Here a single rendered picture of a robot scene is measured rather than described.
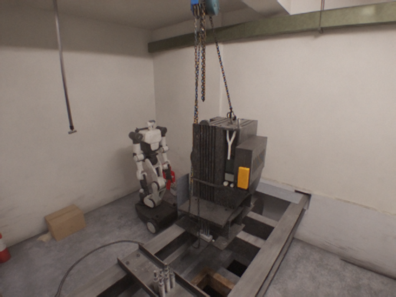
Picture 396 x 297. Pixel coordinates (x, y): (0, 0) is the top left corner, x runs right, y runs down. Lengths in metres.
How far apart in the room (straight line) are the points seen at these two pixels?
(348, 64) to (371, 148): 0.89
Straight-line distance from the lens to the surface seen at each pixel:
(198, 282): 2.40
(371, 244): 2.96
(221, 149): 1.63
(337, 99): 2.50
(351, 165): 2.61
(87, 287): 1.71
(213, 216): 1.72
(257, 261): 1.75
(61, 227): 3.23
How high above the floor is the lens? 1.93
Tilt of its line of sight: 18 degrees down
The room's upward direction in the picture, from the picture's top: straight up
